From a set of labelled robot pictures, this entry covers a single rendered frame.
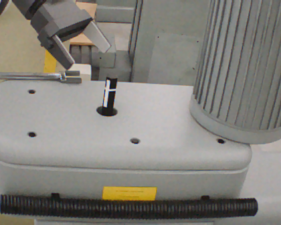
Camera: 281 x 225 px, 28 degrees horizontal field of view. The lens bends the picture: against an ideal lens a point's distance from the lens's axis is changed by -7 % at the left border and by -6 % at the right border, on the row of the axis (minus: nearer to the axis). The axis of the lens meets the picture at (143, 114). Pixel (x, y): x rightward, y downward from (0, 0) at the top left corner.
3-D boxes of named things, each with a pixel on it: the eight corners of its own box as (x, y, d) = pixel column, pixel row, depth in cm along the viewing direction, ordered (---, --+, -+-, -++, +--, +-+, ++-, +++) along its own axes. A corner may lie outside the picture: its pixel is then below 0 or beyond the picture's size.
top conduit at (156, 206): (-1, 218, 90) (-1, 202, 88) (0, 202, 93) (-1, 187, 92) (255, 219, 100) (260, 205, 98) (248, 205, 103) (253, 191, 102)
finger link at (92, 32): (111, 44, 103) (89, 20, 104) (102, 55, 105) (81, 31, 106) (116, 42, 104) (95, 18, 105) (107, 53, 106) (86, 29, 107)
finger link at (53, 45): (67, 71, 98) (47, 45, 98) (77, 59, 96) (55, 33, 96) (61, 74, 96) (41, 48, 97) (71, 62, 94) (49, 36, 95)
